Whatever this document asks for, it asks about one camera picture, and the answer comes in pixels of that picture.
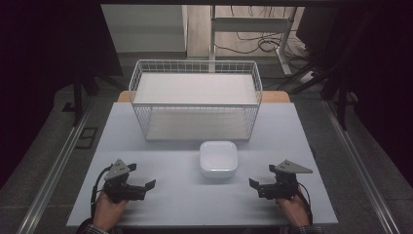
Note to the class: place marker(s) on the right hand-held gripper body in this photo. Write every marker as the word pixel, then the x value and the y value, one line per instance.
pixel 279 188

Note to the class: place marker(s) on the white square bowl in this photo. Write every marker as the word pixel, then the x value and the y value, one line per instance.
pixel 218 159

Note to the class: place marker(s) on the white cabinet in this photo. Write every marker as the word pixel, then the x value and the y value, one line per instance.
pixel 146 29

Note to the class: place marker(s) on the person's left hand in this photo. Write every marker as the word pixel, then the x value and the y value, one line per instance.
pixel 108 213

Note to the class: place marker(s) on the white metal desk frame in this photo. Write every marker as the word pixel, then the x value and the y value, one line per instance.
pixel 250 24

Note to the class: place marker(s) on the dark curtain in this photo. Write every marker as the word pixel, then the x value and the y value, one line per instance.
pixel 383 65
pixel 39 65

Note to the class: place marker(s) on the white power strip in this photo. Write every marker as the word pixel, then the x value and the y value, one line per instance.
pixel 307 77

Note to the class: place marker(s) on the person's right hand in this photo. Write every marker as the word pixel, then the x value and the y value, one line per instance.
pixel 293 210

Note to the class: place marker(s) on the black metal stand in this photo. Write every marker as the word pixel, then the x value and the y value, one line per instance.
pixel 78 100
pixel 341 100

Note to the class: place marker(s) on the black floor frame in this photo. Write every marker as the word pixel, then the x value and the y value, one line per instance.
pixel 78 143

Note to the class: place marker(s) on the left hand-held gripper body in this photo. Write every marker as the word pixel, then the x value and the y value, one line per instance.
pixel 120 190

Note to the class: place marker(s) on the aluminium floor rail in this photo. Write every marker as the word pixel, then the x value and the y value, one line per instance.
pixel 360 165
pixel 55 172

